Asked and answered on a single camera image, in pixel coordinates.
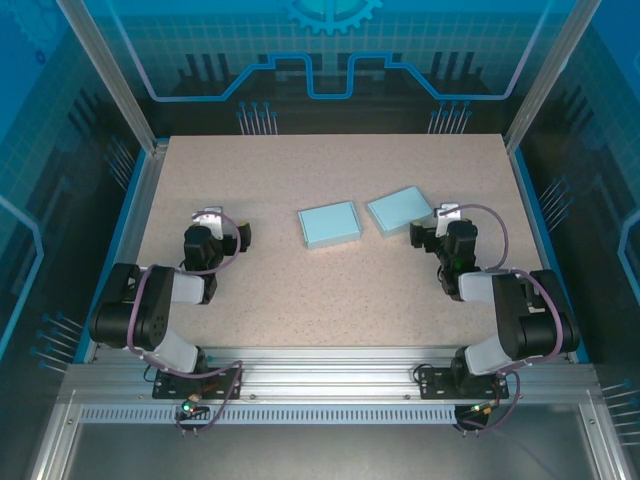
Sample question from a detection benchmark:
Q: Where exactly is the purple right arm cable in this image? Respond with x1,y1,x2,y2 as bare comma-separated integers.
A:
434,203,564,437

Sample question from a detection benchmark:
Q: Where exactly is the blue table side strip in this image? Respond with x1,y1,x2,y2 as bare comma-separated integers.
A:
507,147,592,365
72,148,152,364

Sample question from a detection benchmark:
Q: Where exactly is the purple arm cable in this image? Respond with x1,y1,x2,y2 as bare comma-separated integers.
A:
434,203,564,437
127,212,246,440

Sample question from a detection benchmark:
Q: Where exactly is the light blue paper box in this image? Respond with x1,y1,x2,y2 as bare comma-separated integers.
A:
297,200,363,252
367,185,434,239

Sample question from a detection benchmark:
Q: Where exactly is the aluminium frame beam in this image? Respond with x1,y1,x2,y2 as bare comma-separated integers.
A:
27,387,84,480
579,387,634,480

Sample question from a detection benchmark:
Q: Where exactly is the wide aluminium frame rail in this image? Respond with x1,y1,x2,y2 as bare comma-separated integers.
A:
58,346,604,407

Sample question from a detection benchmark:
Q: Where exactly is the slotted grey cable duct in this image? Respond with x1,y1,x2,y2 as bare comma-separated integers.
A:
78,404,461,426

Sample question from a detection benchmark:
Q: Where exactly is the grey metal bottom plate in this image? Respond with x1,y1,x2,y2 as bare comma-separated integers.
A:
62,422,601,480

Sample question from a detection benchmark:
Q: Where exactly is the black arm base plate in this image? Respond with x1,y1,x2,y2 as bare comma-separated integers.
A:
416,364,511,401
151,366,245,401

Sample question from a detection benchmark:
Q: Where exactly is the aluminium frame post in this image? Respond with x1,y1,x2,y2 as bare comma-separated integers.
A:
501,0,597,155
53,0,170,157

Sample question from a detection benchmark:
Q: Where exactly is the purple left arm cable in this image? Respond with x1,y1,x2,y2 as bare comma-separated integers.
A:
127,212,246,440

